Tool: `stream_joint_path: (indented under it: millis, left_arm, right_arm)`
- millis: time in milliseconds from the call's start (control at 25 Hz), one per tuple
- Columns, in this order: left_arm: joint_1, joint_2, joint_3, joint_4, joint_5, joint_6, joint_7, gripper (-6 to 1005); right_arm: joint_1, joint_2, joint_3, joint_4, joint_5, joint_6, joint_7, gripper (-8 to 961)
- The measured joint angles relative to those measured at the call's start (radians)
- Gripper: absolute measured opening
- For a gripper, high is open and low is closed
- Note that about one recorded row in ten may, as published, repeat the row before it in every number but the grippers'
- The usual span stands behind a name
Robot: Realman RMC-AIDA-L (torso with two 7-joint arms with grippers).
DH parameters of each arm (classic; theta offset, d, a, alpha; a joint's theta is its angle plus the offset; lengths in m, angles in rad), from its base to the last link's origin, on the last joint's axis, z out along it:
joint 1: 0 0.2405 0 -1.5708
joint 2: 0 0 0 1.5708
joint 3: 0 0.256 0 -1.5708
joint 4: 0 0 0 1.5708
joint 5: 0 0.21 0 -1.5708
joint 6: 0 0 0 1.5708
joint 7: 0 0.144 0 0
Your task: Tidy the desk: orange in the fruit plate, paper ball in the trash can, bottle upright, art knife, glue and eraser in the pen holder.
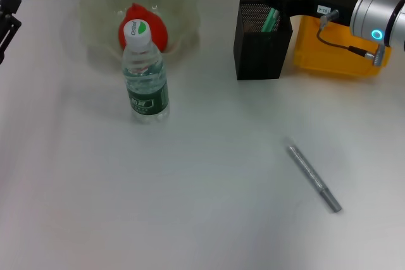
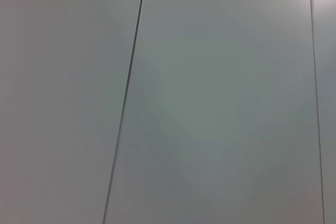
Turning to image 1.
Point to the translucent green fruit bowl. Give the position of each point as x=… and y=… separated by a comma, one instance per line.
x=183, y=7

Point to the green pen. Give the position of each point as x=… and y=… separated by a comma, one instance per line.
x=269, y=23

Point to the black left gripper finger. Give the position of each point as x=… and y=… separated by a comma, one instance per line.
x=9, y=29

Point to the black mesh pen holder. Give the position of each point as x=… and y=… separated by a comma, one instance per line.
x=259, y=58

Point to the yellow plastic bin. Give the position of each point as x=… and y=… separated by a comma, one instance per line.
x=332, y=55

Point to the red-orange fruit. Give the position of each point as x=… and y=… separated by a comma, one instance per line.
x=158, y=33

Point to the clear green-label water bottle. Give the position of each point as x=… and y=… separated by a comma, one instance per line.
x=147, y=93

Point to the grey pen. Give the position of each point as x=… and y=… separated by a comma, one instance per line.
x=313, y=176

